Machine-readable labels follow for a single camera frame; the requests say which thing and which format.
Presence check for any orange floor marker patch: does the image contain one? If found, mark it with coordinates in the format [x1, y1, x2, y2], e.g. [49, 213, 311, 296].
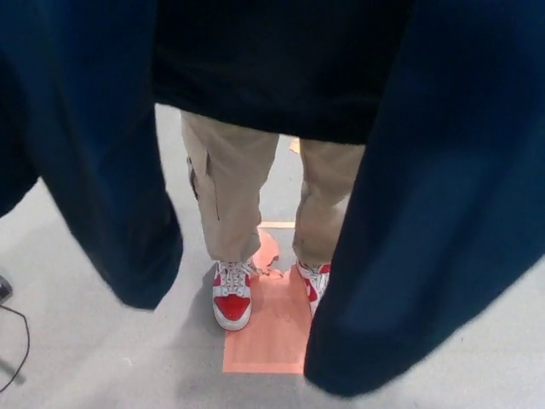
[221, 221, 317, 375]

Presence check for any red white sneaker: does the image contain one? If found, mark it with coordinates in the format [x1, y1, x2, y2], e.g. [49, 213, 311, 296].
[295, 260, 333, 319]
[211, 258, 255, 331]

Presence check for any red white left sneaker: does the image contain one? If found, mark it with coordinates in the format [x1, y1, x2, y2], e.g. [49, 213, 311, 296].
[295, 260, 333, 319]

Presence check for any black sweater with white label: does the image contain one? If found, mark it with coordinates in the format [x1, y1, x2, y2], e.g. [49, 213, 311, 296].
[151, 0, 416, 144]

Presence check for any red white right sneaker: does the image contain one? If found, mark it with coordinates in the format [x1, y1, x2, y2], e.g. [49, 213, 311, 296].
[211, 258, 255, 331]

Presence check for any thin black floor cable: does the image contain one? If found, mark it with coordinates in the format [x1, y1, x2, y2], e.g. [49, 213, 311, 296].
[0, 302, 31, 384]

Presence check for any navy blue coat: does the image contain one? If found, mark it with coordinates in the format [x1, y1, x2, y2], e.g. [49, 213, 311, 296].
[0, 0, 545, 400]

